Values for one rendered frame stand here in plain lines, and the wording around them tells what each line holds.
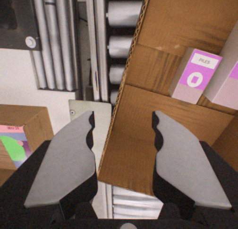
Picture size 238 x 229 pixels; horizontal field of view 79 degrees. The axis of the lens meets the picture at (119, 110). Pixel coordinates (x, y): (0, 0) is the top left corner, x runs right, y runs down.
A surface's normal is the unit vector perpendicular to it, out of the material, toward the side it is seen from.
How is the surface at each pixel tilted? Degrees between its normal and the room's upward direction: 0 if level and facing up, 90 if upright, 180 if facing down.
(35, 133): 90
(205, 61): 0
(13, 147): 0
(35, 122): 90
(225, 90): 0
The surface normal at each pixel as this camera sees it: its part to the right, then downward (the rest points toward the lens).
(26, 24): -0.11, 0.45
